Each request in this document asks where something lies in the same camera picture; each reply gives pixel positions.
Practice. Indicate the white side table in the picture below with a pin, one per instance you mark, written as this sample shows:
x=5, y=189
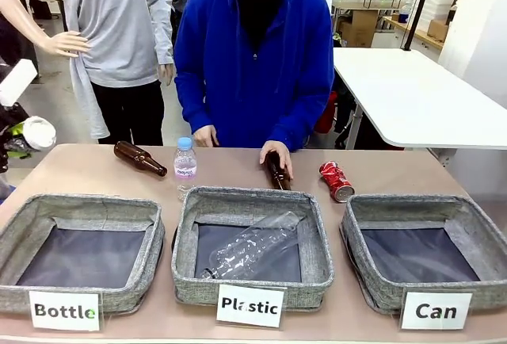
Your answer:
x=412, y=94

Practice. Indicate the grey fabric basket labelled Can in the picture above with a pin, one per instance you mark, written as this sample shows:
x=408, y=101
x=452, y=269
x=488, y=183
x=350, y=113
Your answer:
x=424, y=241

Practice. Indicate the mannequin in grey shirt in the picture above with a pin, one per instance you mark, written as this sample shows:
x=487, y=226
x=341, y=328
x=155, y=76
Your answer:
x=111, y=43

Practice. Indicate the clear water bottle pink label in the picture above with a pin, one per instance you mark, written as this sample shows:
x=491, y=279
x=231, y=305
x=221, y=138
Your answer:
x=185, y=163

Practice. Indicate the person's left hand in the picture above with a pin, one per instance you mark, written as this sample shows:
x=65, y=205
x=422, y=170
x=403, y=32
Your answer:
x=277, y=154

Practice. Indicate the white Bottle label sign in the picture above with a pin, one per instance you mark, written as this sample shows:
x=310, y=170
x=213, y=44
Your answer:
x=65, y=310

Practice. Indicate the clear crushed plastic bottle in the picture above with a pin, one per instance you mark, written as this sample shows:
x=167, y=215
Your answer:
x=253, y=247

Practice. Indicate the cardboard box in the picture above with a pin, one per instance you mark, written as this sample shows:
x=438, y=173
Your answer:
x=361, y=27

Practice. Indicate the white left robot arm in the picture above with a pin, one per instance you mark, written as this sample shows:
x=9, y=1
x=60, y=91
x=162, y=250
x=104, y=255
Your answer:
x=24, y=98

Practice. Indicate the crushed red soda can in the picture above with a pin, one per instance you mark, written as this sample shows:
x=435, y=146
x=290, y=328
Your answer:
x=336, y=179

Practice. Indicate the black tripod pole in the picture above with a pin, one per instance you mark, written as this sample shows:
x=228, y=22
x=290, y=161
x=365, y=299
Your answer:
x=420, y=7

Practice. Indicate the person's right hand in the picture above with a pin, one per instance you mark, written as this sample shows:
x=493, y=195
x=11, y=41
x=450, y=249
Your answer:
x=204, y=136

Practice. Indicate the brown glass beer bottle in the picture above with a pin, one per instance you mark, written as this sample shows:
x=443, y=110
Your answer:
x=279, y=175
x=136, y=157

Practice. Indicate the white Plastic label sign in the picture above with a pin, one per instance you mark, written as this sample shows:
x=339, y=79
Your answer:
x=250, y=306

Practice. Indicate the white Can label sign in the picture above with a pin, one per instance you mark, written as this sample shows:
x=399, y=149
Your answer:
x=435, y=311

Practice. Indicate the grey fabric basket labelled Plastic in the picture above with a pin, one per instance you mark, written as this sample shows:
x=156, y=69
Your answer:
x=253, y=237

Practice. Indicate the grey fabric basket labelled Bottle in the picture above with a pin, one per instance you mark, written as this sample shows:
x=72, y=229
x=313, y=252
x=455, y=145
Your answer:
x=79, y=249

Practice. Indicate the person in blue hoodie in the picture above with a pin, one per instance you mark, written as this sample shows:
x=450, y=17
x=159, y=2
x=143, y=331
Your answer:
x=253, y=62

